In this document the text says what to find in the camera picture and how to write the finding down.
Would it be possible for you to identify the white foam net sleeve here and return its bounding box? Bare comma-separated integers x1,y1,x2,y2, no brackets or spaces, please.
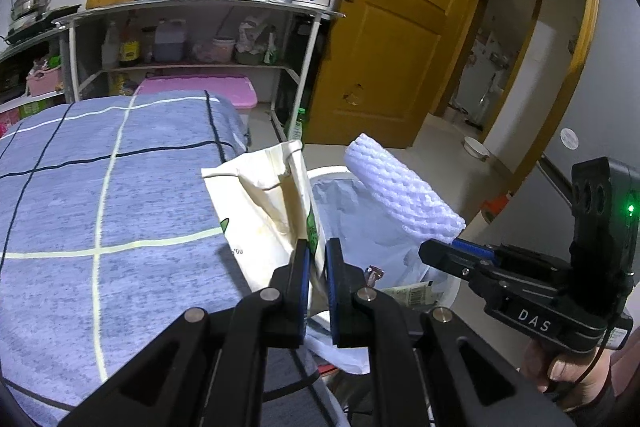
344,133,466,244

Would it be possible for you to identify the cream paper bag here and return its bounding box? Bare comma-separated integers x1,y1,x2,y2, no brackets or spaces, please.
201,140,329,315

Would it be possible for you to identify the metal kitchen shelf rack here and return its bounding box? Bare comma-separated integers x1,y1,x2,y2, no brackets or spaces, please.
55,0,342,141

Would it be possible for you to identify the person's right hand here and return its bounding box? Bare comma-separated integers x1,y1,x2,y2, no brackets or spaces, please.
520,340,612,412

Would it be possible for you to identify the white bin liner bag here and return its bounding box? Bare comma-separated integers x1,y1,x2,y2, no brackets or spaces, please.
304,173,452,375

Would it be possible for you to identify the white bowl on floor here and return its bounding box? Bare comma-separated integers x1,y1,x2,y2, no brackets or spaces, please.
462,136,490,161

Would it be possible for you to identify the blue checked tablecloth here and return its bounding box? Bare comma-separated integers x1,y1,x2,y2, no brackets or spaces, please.
0,89,321,427

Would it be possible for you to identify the yellow wooden door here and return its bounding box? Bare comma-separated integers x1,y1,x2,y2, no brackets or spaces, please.
305,0,469,148

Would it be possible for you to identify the purple liquid jug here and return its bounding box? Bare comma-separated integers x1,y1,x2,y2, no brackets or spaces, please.
153,18,188,63

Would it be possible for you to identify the yellow label sauce bottle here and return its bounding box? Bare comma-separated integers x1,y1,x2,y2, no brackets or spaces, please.
118,14,141,67

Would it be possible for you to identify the pink small basket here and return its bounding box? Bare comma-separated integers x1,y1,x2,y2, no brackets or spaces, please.
26,66,63,96

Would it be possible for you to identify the black induction cooker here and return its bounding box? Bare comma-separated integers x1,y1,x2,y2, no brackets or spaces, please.
4,4,80,46

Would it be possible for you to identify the steel cooking pot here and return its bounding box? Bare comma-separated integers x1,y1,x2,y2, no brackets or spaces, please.
11,0,51,20

